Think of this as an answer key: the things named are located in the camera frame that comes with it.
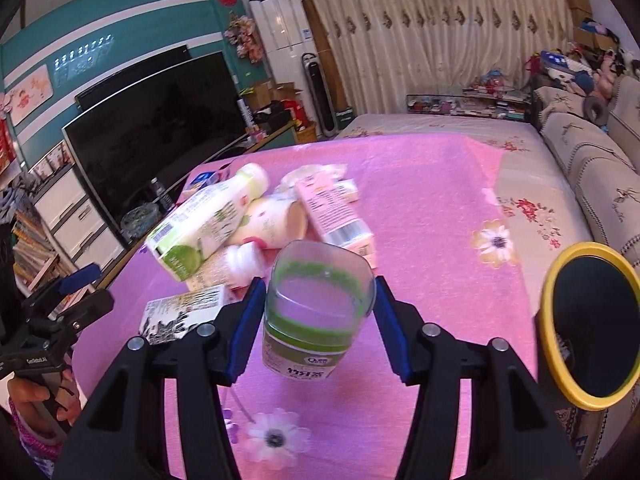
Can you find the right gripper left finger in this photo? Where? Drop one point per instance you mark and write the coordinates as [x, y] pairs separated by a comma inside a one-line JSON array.
[[161, 399]]

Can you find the clear jar green band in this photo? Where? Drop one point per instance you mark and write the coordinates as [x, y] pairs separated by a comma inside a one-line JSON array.
[[319, 295]]

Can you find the yellow rimmed trash bin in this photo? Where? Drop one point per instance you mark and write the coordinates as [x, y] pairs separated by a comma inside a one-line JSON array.
[[588, 329]]

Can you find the person's left hand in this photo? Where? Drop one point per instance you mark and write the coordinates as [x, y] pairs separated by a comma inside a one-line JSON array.
[[26, 394]]

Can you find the black white tea carton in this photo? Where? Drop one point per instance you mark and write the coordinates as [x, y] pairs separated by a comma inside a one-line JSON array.
[[170, 318]]

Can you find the white drawer unit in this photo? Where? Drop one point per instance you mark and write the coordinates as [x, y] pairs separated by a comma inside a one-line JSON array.
[[75, 223]]

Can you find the glass bowl on cabinet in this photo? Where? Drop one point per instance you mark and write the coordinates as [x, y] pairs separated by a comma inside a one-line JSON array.
[[137, 222]]

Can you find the green white drink bottle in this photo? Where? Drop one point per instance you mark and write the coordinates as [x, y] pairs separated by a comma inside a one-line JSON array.
[[196, 229]]

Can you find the pink floral tablecloth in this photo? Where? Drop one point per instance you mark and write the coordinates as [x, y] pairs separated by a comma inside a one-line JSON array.
[[427, 200]]

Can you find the clear water bottle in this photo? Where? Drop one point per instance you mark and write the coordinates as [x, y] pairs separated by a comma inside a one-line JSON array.
[[163, 199]]

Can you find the small white yogurt bottle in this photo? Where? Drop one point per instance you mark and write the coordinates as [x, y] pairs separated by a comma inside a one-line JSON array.
[[232, 266]]

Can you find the black flat television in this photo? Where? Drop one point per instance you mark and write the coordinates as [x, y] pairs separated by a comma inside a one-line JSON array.
[[158, 128]]

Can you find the white yogurt cup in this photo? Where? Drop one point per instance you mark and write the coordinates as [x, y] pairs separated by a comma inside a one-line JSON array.
[[271, 223]]

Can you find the beige patterned sofa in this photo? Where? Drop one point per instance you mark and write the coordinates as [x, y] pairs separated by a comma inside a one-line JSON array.
[[600, 165]]

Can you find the pink milk carton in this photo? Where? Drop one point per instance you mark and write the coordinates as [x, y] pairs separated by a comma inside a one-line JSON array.
[[334, 219]]

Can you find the black tower fan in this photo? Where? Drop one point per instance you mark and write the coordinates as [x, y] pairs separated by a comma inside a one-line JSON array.
[[320, 94]]

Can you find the pile of plush toys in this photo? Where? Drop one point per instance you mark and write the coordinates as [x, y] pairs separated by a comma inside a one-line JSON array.
[[593, 80]]

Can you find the white air conditioner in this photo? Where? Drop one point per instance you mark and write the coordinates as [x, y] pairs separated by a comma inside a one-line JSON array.
[[286, 36]]

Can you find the cream window curtain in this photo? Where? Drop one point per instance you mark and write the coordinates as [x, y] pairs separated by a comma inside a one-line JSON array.
[[386, 49]]

